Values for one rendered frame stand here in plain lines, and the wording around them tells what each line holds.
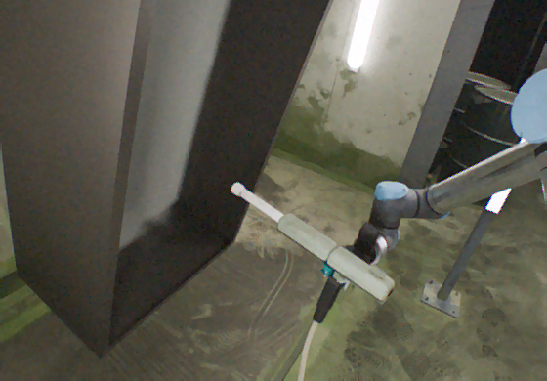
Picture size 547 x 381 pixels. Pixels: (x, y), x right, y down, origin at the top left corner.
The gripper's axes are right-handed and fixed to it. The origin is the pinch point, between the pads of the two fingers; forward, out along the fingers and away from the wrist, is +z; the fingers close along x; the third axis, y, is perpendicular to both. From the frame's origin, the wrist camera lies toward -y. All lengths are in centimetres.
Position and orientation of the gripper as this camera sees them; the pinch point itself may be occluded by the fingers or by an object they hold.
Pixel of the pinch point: (336, 273)
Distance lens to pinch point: 86.8
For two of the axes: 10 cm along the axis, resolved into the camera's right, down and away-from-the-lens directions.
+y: -3.0, 8.7, 4.0
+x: -7.5, -4.7, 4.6
